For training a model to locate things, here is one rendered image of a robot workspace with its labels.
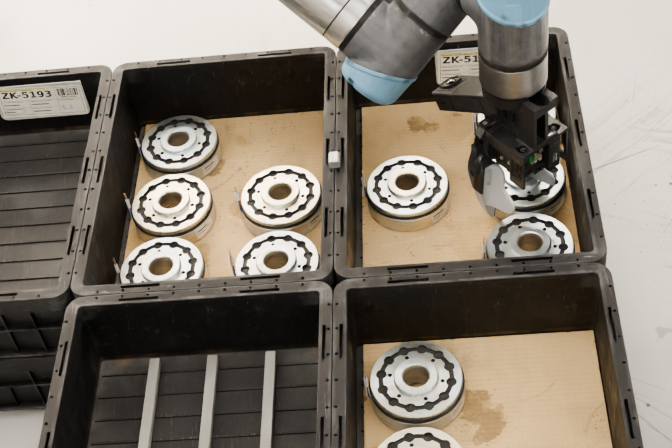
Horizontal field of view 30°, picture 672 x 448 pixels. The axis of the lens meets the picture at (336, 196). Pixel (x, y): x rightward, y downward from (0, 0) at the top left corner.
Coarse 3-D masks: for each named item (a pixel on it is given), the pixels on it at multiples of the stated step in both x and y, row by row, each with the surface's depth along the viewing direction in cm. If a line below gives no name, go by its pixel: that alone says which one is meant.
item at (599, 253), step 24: (336, 72) 161; (336, 96) 158; (576, 96) 153; (336, 120) 155; (576, 120) 151; (336, 144) 152; (576, 144) 148; (336, 168) 149; (336, 192) 147; (336, 216) 144; (600, 216) 140; (336, 240) 142; (600, 240) 137; (336, 264) 139; (408, 264) 138; (432, 264) 138; (456, 264) 137; (480, 264) 137; (504, 264) 136; (528, 264) 136; (552, 264) 136
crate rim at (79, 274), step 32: (128, 64) 167; (160, 64) 167; (192, 64) 166; (224, 64) 166; (96, 160) 155; (96, 192) 151; (320, 256) 140; (96, 288) 141; (128, 288) 140; (160, 288) 140; (192, 288) 139
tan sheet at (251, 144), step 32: (224, 128) 171; (256, 128) 171; (288, 128) 170; (320, 128) 169; (224, 160) 167; (256, 160) 166; (288, 160) 166; (320, 160) 165; (224, 192) 163; (224, 224) 159; (320, 224) 157; (224, 256) 155
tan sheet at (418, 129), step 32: (384, 128) 168; (416, 128) 167; (448, 128) 166; (384, 160) 164; (448, 160) 162; (448, 224) 155; (480, 224) 154; (384, 256) 152; (416, 256) 152; (448, 256) 151; (480, 256) 151
